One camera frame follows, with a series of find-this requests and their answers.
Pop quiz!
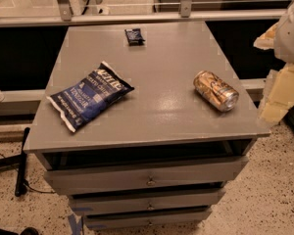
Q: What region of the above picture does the blue kettle chips bag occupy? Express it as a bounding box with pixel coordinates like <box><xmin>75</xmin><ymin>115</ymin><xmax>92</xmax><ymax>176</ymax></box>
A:
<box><xmin>47</xmin><ymin>62</ymin><xmax>134</xmax><ymax>133</ymax></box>

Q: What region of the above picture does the black floor stand pole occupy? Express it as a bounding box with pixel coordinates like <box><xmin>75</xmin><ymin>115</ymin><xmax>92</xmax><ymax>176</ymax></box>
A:
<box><xmin>14</xmin><ymin>126</ymin><xmax>31</xmax><ymax>198</ymax></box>

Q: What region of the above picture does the gold soda can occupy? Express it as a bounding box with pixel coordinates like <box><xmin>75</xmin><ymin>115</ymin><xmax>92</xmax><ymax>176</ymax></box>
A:
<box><xmin>193</xmin><ymin>70</ymin><xmax>239</xmax><ymax>112</ymax></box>

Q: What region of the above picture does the dark blue rxbar wrapper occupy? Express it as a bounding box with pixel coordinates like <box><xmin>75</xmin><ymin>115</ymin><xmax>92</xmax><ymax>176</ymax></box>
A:
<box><xmin>124</xmin><ymin>28</ymin><xmax>145</xmax><ymax>45</ymax></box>

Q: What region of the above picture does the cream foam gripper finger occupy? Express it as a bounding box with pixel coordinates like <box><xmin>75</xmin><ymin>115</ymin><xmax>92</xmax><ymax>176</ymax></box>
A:
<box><xmin>254</xmin><ymin>23</ymin><xmax>277</xmax><ymax>50</ymax></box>
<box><xmin>259</xmin><ymin>64</ymin><xmax>294</xmax><ymax>125</ymax></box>

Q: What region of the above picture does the metal railing frame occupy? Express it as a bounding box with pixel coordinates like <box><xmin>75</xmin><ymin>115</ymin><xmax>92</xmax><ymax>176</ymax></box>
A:
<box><xmin>0</xmin><ymin>0</ymin><xmax>293</xmax><ymax>27</ymax></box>

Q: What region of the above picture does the top grey drawer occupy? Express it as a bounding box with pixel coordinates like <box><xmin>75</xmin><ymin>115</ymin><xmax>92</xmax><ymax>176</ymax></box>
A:
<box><xmin>44</xmin><ymin>156</ymin><xmax>248</xmax><ymax>195</ymax></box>

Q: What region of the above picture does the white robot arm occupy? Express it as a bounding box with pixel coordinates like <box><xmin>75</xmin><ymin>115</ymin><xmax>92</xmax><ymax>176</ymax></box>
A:
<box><xmin>254</xmin><ymin>1</ymin><xmax>294</xmax><ymax>126</ymax></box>

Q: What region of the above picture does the middle grey drawer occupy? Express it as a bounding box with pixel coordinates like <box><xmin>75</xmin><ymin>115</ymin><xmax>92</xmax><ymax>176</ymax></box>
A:
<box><xmin>69</xmin><ymin>188</ymin><xmax>225</xmax><ymax>215</ymax></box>

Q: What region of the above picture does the bottom grey drawer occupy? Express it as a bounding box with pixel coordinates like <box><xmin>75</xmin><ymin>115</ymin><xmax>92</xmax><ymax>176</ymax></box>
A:
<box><xmin>84</xmin><ymin>207</ymin><xmax>212</xmax><ymax>230</ymax></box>

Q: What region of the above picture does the grey drawer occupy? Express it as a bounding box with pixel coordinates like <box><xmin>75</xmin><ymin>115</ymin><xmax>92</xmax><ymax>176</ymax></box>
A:
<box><xmin>69</xmin><ymin>188</ymin><xmax>225</xmax><ymax>215</ymax></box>
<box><xmin>44</xmin><ymin>156</ymin><xmax>248</xmax><ymax>195</ymax></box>
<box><xmin>84</xmin><ymin>207</ymin><xmax>212</xmax><ymax>230</ymax></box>

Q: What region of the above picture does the grey drawer cabinet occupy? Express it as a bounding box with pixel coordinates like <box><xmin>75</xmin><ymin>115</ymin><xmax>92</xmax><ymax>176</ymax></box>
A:
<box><xmin>23</xmin><ymin>21</ymin><xmax>271</xmax><ymax>231</ymax></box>

